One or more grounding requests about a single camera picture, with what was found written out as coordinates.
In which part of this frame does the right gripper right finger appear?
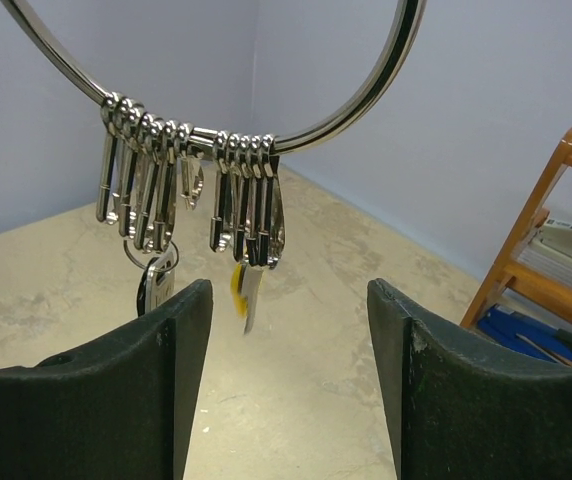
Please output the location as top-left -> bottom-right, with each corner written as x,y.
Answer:
367,279 -> 572,479

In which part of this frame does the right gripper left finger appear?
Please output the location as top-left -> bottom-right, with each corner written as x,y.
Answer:
0,279 -> 213,479

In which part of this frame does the key with yellow tag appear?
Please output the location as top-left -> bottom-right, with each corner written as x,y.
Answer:
230,262 -> 264,335

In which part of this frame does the large metal keyring with clips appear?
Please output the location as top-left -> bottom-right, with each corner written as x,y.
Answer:
4,1 -> 425,269

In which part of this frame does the blue stapler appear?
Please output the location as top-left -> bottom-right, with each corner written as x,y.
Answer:
477,304 -> 572,367

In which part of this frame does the wooden shelf rack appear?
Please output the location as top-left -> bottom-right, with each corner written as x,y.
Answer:
460,127 -> 572,329

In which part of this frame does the grey stapler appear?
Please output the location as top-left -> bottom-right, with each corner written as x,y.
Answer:
518,217 -> 572,289

